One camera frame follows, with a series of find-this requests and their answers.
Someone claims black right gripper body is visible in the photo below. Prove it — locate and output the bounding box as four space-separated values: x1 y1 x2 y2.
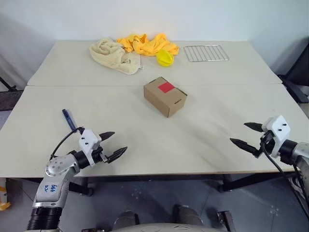
254 131 276 159

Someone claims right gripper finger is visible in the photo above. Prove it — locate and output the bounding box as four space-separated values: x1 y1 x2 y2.
243 122 264 133
229 138 260 156

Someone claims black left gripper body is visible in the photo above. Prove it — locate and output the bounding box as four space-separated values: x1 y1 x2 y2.
92 146 110 165

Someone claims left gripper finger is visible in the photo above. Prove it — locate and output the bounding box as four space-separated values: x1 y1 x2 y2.
99 131 116 142
106 146 128 164

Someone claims cardboard box with red sticker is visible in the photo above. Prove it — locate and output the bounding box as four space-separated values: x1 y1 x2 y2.
143 76 188 118

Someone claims dark rounded shape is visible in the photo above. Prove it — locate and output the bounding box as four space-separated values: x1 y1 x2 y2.
113 210 140 230
172 204 204 227

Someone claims dark brown block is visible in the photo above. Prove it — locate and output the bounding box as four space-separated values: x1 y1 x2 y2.
216 210 233 228

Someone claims cream terry towel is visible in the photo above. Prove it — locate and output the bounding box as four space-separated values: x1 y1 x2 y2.
89 37 145 76

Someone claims yellow toy fruit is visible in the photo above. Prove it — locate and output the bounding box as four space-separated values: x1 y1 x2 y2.
156 48 175 66

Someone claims orange yellow cloth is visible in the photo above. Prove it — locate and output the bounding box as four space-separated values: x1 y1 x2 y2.
116 33 180 57

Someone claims black stand base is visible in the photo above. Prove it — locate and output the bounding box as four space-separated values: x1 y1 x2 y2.
0 76 26 112

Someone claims yellow plastic object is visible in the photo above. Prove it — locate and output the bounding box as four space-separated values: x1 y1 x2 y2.
0 185 12 211

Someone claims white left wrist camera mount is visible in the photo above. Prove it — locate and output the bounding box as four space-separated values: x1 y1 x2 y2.
78 129 102 167

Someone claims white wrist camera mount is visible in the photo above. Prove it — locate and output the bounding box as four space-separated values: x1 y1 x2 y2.
262 115 292 159
78 129 102 167

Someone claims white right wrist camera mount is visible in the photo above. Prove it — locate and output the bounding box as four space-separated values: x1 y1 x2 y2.
262 115 292 159

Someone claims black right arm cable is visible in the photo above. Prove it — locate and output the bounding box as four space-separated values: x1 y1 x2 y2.
262 135 309 213

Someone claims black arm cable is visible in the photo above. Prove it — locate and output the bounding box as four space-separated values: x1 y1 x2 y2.
49 126 85 161
262 135 309 213

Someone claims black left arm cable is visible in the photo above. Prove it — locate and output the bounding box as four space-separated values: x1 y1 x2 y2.
49 126 85 161

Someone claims black table frame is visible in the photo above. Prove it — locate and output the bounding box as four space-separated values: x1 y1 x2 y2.
4 173 301 197

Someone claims black stand frame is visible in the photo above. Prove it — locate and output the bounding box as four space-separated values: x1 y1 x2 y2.
276 36 309 105

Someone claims metal wire rack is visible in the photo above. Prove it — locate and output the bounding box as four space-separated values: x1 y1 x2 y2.
183 44 230 63

